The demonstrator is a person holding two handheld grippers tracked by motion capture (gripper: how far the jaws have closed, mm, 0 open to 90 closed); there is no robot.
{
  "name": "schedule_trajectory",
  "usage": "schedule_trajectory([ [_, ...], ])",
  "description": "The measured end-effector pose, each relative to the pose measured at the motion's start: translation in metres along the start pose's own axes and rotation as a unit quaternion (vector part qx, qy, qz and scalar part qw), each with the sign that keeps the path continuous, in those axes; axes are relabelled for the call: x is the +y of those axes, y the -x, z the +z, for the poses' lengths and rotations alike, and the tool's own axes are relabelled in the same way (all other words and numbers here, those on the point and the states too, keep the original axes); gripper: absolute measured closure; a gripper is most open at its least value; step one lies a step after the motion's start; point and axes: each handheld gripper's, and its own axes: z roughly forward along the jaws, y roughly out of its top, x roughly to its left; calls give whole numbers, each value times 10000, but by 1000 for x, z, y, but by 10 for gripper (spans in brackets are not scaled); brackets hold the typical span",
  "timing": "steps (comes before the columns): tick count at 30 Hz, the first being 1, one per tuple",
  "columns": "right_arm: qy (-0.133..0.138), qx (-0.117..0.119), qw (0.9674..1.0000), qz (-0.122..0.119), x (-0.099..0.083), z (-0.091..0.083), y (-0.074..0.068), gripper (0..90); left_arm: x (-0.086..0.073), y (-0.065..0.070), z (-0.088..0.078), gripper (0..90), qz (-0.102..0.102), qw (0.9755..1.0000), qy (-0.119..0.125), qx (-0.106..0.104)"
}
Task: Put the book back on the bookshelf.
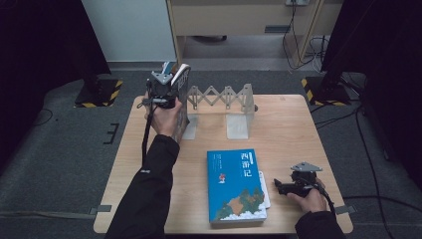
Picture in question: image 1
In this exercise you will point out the metal expandable book rack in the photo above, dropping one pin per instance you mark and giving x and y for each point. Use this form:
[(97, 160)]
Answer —
[(237, 127)]

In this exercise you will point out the person's left hand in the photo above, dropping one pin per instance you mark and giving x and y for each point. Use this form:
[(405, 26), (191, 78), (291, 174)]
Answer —
[(166, 121)]

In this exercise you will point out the striped stand base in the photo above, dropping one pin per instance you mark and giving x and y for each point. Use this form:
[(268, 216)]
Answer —
[(99, 94), (326, 93)]

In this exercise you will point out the dark cover book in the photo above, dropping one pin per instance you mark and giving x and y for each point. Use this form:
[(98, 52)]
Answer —
[(184, 99)]

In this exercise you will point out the person's right hand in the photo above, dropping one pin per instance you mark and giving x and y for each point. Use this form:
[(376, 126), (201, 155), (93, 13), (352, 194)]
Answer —
[(312, 200)]

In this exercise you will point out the black floor tape mark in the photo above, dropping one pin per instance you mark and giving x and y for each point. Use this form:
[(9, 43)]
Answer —
[(112, 133)]

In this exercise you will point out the blue cover book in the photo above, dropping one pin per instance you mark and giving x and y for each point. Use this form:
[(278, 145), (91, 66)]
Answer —
[(232, 179)]

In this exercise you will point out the thin colourful book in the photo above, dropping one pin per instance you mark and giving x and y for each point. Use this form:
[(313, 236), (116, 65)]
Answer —
[(168, 68)]

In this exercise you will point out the white cabinet panel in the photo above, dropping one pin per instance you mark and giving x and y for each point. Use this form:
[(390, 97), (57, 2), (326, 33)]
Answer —
[(129, 30)]

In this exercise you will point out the grey tape strip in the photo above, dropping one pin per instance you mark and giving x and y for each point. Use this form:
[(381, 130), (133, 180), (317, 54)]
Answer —
[(345, 209), (101, 209)]

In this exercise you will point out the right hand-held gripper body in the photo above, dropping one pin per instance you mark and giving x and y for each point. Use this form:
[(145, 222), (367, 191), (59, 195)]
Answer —
[(303, 181)]

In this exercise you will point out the black curtain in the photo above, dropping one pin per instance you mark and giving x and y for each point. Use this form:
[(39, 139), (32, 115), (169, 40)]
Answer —
[(388, 49), (40, 49)]

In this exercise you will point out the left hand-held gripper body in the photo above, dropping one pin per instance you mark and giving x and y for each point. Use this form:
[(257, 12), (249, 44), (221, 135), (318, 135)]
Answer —
[(161, 89)]

